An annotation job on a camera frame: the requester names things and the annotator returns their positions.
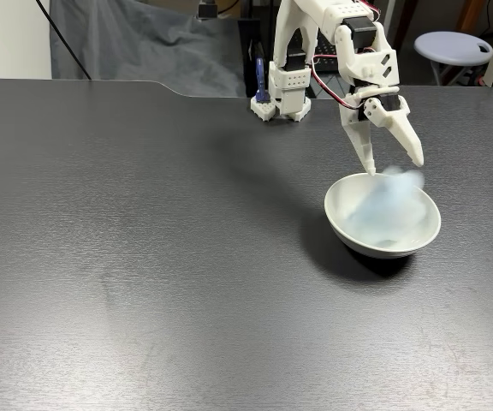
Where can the skyblue plush doll with clip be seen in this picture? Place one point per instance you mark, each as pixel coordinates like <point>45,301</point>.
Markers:
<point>387,201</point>

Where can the white ceramic bowl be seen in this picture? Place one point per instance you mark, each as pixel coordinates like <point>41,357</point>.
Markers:
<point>337,203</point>

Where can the blue table clamp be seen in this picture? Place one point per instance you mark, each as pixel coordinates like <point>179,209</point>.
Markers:
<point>263,81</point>

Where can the white round stool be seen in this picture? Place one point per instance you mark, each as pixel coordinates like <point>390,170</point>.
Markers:
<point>447,47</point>

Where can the black metal rack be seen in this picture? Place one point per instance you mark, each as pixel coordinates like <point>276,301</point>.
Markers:
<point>248,55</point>

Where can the grey backdrop cloth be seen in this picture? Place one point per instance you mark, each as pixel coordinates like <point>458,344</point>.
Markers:
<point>144,51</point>

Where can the black stand leg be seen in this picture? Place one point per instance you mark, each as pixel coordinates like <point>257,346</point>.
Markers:
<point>64,43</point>

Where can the black camera box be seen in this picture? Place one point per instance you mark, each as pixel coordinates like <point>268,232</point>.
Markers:
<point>207,9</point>

